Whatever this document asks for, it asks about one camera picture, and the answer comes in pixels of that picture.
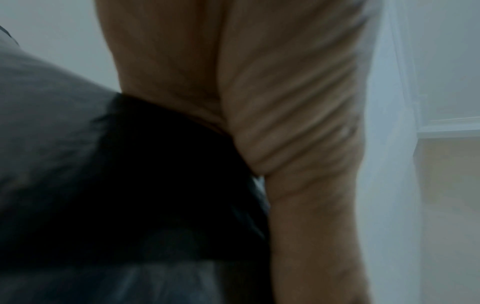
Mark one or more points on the person's left hand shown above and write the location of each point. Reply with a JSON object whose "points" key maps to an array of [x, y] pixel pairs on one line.
{"points": [[281, 89]]}

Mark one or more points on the black packet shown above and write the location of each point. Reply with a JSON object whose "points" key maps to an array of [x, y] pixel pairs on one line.
{"points": [[168, 178]]}

